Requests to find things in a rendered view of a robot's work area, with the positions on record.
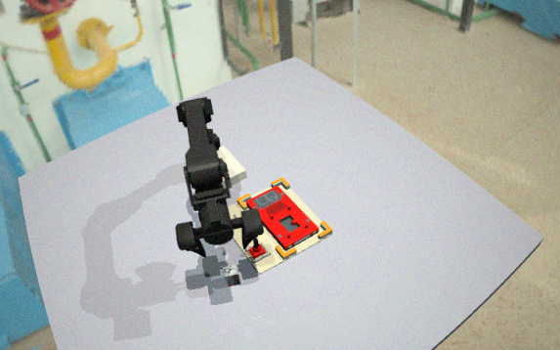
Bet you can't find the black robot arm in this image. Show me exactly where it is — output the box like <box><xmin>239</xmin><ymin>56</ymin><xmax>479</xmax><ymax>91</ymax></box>
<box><xmin>176</xmin><ymin>97</ymin><xmax>235</xmax><ymax>245</ymax></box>

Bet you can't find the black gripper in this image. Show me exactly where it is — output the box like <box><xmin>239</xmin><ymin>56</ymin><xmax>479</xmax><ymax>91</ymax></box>
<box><xmin>175</xmin><ymin>208</ymin><xmax>264</xmax><ymax>258</ymax></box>

